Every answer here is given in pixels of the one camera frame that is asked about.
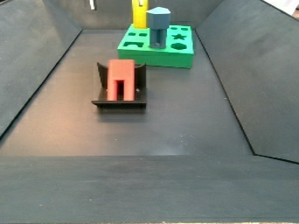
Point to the red square-circle object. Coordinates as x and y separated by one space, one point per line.
120 71

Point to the yellow rectangular block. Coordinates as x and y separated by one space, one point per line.
139 15

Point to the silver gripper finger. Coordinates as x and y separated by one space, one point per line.
92 5
140 2

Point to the black curved fixture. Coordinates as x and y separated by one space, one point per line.
139 102

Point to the green shape sorter base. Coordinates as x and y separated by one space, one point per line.
176 55

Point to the blue pentagon peg block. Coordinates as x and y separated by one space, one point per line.
158 24

